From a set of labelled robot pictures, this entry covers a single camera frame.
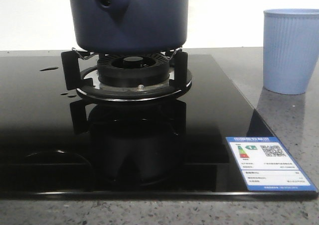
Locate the dark blue cooking pot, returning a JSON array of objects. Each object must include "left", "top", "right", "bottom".
[{"left": 70, "top": 0, "right": 188, "bottom": 54}]

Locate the light blue ribbed cup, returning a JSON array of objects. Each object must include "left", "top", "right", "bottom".
[{"left": 263, "top": 8, "right": 319, "bottom": 95}]

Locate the black metal pot support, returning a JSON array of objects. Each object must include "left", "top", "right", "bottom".
[{"left": 61, "top": 48, "right": 192, "bottom": 102}]

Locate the black round gas burner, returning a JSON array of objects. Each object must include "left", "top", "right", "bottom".
[{"left": 97, "top": 53, "right": 169, "bottom": 88}]

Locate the black glass gas stove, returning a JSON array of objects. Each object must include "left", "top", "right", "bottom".
[{"left": 0, "top": 55, "right": 319, "bottom": 200}]

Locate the blue energy rating sticker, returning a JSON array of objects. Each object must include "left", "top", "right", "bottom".
[{"left": 226, "top": 137, "right": 318, "bottom": 192}]

